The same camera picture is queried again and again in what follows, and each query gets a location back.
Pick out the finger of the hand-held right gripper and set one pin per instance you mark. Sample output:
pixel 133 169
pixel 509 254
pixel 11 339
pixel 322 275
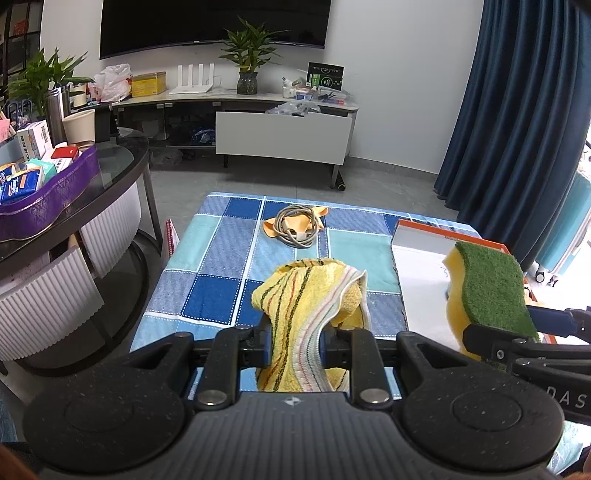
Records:
pixel 498 346
pixel 549 318

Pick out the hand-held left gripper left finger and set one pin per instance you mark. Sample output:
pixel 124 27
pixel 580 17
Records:
pixel 267 353

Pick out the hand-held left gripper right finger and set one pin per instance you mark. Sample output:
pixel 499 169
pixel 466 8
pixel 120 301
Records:
pixel 328 353

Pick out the yellow striped towel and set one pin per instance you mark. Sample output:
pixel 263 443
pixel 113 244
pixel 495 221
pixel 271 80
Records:
pixel 295 300

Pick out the green and yellow sponge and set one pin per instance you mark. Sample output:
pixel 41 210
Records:
pixel 489 286

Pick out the white board with orange edge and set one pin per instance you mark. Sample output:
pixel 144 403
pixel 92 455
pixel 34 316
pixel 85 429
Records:
pixel 420 286

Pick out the blue checked tablecloth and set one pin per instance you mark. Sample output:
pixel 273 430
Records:
pixel 221 258

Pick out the yellow fabric bow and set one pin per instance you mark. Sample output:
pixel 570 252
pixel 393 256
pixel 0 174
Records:
pixel 270 228

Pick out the black roll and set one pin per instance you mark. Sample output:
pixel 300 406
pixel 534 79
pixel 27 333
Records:
pixel 342 180

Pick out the dark blue curtain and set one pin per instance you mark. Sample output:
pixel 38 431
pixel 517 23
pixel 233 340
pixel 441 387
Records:
pixel 508 115

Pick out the white tv cabinet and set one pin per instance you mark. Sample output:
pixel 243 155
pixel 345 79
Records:
pixel 277 138

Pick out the black round glass table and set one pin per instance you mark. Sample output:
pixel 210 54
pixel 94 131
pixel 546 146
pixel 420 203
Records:
pixel 120 157

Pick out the clear plastic bag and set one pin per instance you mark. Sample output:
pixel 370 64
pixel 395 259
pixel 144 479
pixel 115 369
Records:
pixel 293 108

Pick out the clear tray of small items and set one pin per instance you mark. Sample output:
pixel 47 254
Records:
pixel 314 94

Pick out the purple tray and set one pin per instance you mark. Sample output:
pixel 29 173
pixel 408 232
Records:
pixel 60 194

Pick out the potted plant in glass vase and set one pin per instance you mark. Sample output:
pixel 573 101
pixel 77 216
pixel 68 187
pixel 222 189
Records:
pixel 248 83

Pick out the white router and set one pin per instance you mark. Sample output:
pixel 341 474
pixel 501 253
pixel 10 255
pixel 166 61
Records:
pixel 189 87

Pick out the green and black box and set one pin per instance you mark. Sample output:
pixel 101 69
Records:
pixel 325 76

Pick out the red box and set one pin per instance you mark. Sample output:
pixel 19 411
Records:
pixel 64 153

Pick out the yellow box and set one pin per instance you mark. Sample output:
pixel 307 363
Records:
pixel 147 85

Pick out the white paper cup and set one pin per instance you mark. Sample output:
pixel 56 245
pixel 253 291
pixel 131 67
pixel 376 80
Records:
pixel 78 127

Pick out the blue tissue pack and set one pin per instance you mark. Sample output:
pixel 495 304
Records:
pixel 18 184

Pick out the white plastic bag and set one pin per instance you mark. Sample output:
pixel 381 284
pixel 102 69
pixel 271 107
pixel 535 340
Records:
pixel 113 83

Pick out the white barcode box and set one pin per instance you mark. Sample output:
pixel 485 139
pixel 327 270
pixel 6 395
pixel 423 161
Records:
pixel 37 138

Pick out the steel thermos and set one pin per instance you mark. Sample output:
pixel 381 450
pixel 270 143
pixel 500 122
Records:
pixel 55 115

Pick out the black television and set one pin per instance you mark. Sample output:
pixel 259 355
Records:
pixel 207 23

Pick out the leafy green plant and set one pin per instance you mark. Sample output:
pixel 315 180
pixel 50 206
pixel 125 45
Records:
pixel 41 78

